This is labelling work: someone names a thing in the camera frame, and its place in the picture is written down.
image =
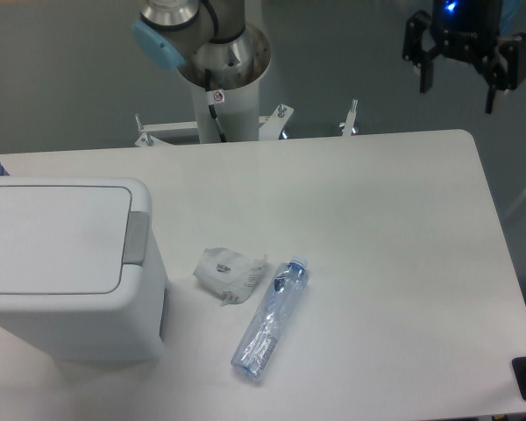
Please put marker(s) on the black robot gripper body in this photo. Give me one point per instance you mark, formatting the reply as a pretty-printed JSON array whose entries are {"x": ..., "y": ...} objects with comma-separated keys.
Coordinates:
[{"x": 467, "y": 31}]

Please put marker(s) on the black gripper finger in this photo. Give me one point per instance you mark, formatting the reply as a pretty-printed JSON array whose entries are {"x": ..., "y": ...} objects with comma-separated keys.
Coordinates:
[
  {"x": 507, "y": 68},
  {"x": 413, "y": 51}
]

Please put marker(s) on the white trash can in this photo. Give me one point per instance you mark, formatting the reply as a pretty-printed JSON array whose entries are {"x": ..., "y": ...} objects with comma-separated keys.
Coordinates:
[{"x": 126, "y": 324}]

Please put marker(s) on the white trash can lid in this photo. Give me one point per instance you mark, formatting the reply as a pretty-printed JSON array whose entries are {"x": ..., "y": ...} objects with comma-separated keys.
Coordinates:
[{"x": 67, "y": 239}]

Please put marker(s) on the crumpled white paper wrapper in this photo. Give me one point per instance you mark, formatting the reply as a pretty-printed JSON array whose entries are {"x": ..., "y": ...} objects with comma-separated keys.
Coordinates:
[{"x": 229, "y": 275}]

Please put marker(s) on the clear plastic water bottle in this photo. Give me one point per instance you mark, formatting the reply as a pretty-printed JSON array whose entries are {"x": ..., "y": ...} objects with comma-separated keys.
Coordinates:
[{"x": 271, "y": 318}]

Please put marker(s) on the white pedestal base frame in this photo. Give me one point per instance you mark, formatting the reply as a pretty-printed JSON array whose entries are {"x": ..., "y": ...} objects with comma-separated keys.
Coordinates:
[{"x": 270, "y": 127}]

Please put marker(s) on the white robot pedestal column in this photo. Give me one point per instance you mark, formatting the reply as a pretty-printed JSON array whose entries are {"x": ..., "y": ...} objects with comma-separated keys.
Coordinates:
[{"x": 233, "y": 113}]

